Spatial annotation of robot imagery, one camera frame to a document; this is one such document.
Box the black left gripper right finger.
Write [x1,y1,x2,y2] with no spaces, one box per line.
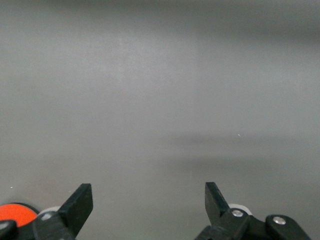
[194,181,251,240]

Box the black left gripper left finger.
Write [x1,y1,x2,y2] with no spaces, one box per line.
[32,183,94,240]

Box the orange cup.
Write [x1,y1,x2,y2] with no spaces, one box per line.
[0,202,38,228]

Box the dark grey table mat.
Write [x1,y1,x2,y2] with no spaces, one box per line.
[0,0,320,240]

